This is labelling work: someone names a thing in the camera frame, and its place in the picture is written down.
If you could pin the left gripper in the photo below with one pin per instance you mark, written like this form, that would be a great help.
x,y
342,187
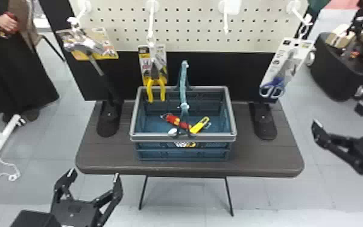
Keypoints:
x,y
75,214

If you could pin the black side table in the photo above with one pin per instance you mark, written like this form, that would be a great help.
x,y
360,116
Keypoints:
x,y
339,73

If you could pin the blue scissors on white card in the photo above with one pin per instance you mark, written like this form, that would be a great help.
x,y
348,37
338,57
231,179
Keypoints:
x,y
284,66

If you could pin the blue basket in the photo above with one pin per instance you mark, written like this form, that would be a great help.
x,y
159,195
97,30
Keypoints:
x,y
181,138

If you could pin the red screwdriver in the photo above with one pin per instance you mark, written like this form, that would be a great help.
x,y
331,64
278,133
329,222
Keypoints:
x,y
173,120

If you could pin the yellow utility knife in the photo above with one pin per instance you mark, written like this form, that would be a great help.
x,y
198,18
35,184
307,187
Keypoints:
x,y
200,124

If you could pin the yellow pliers on card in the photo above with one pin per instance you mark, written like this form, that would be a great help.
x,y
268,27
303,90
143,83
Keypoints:
x,y
154,71

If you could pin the person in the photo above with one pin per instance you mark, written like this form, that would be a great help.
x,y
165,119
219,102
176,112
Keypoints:
x,y
7,73

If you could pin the hammer on yellow card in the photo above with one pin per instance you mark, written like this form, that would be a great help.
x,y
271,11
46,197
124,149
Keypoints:
x,y
85,44

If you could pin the white pegboard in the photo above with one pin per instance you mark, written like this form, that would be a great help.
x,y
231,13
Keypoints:
x,y
200,25

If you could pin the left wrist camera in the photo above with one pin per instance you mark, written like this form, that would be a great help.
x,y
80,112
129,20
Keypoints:
x,y
36,219

